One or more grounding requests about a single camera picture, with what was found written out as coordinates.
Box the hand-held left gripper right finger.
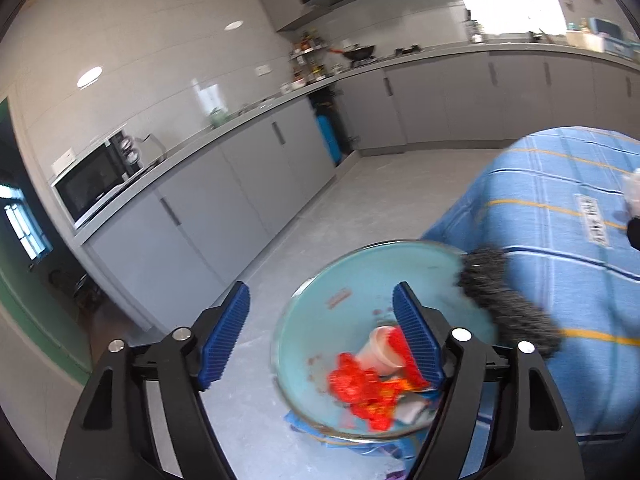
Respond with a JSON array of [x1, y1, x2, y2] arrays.
[[392, 281, 584, 480]]

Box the blue cylinder under counter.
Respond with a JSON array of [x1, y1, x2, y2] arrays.
[[315, 114, 346, 166]]

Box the grey chenille cloth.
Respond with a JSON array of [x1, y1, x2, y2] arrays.
[[457, 247, 564, 359]]

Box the spice rack with bottles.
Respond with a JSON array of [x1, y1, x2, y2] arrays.
[[289, 30, 331, 84]]

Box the red net piece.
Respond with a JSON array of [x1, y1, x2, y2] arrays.
[[387, 327, 426, 386]]

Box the black wok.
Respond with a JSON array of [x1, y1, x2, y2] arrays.
[[327, 44, 376, 67]]

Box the grey lower cabinets with counter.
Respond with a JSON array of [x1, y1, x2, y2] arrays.
[[75, 42, 640, 331]]

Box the black white microwave oven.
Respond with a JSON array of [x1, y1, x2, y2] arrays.
[[50, 130, 149, 231]]

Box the white paper cup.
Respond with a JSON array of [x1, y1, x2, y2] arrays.
[[355, 325, 408, 376]]

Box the black kitchen faucet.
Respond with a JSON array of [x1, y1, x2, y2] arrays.
[[527, 15, 551, 44]]

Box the knife holder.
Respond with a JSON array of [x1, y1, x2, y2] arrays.
[[465, 10, 485, 44]]

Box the red plastic bag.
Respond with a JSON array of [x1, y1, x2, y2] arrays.
[[327, 352, 401, 431]]

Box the green door frame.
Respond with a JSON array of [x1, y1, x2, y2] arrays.
[[0, 97, 96, 377]]

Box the blue plaid tablecloth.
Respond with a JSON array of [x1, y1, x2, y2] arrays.
[[285, 127, 640, 480]]

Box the blue dish box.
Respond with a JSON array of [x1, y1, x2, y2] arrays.
[[587, 17, 631, 54]]

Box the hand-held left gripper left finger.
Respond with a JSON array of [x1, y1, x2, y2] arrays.
[[55, 281, 251, 480]]

